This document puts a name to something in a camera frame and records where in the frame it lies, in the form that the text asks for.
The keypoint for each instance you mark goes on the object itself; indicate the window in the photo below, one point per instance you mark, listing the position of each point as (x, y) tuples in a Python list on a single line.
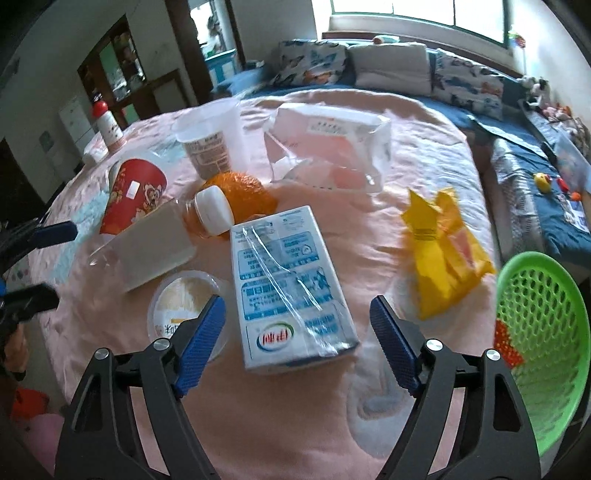
[(415, 11)]

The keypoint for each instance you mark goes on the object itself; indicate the blue and white milk carton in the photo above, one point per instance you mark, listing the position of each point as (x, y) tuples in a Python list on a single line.
[(286, 286)]

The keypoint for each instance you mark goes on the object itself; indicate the orange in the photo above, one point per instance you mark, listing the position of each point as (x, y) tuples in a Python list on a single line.
[(244, 196)]

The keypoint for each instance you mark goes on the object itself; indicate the yellow toy duck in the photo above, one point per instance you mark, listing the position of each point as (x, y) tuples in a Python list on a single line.
[(543, 182)]

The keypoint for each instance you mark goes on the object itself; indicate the grey patterned quilt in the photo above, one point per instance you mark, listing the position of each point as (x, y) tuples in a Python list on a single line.
[(519, 194)]

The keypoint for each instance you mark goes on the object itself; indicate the pink plush toy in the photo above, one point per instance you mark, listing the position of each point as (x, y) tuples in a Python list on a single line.
[(556, 113)]

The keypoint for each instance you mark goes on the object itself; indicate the red paper cup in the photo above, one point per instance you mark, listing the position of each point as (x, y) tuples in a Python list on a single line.
[(134, 194)]

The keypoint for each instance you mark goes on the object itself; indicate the pink blanket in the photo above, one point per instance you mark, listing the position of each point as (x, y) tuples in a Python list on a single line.
[(369, 230)]

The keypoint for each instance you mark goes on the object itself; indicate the blue crate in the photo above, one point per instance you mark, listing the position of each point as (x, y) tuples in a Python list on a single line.
[(224, 67)]

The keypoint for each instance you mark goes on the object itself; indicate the wooden cabinet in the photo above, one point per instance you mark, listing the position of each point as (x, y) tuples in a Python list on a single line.
[(152, 92)]

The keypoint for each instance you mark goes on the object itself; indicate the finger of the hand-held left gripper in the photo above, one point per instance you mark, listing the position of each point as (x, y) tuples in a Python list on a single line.
[(55, 233), (32, 299)]

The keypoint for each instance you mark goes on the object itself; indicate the colourful pinwheel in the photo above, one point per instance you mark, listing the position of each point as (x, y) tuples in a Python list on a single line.
[(518, 40)]

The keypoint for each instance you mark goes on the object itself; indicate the butterfly print pillow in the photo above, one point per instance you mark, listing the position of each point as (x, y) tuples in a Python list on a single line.
[(309, 62), (466, 83)]

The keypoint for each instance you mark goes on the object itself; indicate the small white packet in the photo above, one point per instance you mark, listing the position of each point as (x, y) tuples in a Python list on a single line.
[(94, 153)]

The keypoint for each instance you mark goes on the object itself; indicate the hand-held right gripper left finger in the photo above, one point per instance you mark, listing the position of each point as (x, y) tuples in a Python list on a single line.
[(203, 341)]

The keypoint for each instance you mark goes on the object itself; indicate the green plastic basket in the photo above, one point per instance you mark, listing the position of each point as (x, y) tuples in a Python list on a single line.
[(540, 300)]

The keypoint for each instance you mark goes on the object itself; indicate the clear storage box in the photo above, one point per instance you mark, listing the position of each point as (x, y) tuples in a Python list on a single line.
[(572, 157)]

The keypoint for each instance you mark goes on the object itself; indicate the white cabinet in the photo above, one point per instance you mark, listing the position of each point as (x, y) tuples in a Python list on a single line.
[(76, 120)]

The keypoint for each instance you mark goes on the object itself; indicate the black and white plush toy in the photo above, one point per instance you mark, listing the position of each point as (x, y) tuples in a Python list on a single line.
[(533, 90)]

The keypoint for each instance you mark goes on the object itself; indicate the yellow wrapper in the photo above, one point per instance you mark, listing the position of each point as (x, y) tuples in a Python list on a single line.
[(438, 258)]

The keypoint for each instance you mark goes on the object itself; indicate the white yogurt tub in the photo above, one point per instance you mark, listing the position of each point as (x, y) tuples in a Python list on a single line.
[(180, 295)]

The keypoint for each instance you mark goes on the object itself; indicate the clear plastic bottle white cap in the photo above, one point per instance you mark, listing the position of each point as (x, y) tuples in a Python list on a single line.
[(147, 244)]

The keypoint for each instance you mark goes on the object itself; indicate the clear plastic cup brown label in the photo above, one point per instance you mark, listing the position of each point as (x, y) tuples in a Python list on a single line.
[(207, 147)]

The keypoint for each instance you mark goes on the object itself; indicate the white bottle red cap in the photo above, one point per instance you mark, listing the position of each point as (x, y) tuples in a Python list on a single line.
[(108, 129)]

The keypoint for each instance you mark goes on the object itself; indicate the clear plastic bag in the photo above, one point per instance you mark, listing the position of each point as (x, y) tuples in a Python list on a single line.
[(323, 138)]

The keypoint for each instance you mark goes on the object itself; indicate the beige pillow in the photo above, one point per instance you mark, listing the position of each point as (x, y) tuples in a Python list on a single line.
[(388, 69)]

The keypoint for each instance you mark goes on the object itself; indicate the red toy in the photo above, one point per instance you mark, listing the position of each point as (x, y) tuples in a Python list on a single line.
[(562, 184)]

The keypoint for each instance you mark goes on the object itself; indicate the orange-red wrapper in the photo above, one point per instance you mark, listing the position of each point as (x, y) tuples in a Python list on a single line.
[(505, 344)]

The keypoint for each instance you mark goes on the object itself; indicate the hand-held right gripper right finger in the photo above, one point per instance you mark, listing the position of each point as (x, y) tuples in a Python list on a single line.
[(392, 346)]

